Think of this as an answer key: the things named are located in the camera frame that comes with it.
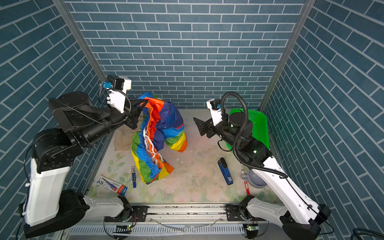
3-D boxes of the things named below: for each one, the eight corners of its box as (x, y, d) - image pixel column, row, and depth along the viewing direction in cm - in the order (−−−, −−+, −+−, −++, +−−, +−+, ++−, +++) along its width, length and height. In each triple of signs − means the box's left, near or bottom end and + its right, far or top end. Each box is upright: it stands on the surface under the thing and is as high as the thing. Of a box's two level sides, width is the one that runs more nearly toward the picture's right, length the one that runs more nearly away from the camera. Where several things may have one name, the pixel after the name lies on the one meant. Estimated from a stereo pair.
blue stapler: (226, 185, 85) (227, 183, 81) (217, 162, 94) (218, 158, 90) (232, 184, 86) (234, 181, 82) (222, 160, 95) (223, 157, 91)
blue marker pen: (133, 188, 84) (132, 187, 82) (132, 167, 92) (130, 166, 90) (136, 187, 84) (135, 186, 83) (135, 166, 92) (134, 165, 90)
